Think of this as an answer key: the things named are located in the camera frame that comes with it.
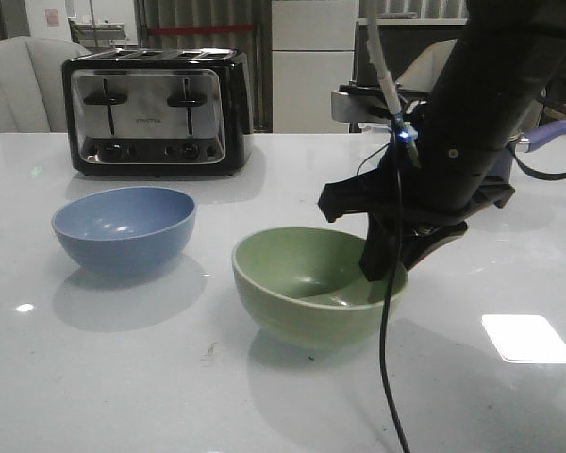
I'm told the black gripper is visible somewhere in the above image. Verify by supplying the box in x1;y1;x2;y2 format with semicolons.
318;101;516;281

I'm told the green bowl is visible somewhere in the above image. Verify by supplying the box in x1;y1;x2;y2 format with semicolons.
231;226;390;350

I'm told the blue bowl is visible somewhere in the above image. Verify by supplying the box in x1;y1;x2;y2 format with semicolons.
51;186;197;276

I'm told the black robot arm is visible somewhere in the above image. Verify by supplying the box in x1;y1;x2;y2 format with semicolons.
319;1;566;281

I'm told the clear plastic food container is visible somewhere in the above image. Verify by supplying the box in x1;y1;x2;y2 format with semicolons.
358;123;390;134

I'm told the dark blue saucepan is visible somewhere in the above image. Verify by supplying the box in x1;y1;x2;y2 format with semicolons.
492;118;566;180

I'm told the beige upholstered chair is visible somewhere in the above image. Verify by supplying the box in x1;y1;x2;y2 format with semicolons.
396;40;456;92

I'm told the dark kitchen counter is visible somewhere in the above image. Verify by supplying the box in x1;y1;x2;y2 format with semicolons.
351;18;466;86

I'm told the white refrigerator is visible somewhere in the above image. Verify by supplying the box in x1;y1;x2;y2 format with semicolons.
271;1;358;134

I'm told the black silver toaster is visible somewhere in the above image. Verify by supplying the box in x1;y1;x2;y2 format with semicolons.
61;47;253;176

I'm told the white upholstered chair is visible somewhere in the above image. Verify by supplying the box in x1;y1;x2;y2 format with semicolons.
0;36;89;133

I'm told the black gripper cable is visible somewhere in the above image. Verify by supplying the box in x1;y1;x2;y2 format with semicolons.
357;87;566;453

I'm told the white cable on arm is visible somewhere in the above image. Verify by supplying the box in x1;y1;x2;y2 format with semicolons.
365;0;403;119

